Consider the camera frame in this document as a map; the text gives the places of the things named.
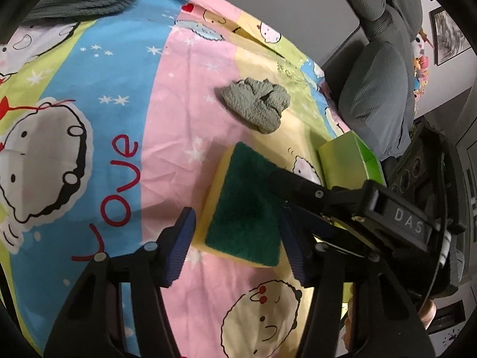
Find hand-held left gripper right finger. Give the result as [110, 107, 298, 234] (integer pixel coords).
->
[280, 207, 435, 358]

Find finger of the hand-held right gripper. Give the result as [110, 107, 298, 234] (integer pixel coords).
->
[298, 212, 374, 251]
[267, 171, 368, 217]

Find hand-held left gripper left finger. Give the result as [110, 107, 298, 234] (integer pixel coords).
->
[44, 209, 197, 358]

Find light green box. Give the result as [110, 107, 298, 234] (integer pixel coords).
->
[318, 132, 388, 191]

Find green and yellow sponge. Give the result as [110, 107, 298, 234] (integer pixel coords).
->
[192, 142, 287, 269]

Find person's right hand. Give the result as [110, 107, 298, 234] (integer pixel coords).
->
[417, 298, 437, 332]

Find grey fuzzy cloth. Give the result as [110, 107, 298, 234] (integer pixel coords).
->
[216, 76, 292, 134]

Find grey textured cushion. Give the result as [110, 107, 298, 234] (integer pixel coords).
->
[337, 39, 416, 157]
[358, 0, 425, 41]

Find cartoon printed bedsheet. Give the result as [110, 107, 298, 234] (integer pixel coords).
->
[0, 0, 388, 358]

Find hanging plush toys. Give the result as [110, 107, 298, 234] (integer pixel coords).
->
[412, 30, 435, 101]

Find framed wall picture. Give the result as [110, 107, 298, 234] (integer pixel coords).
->
[428, 7, 472, 66]

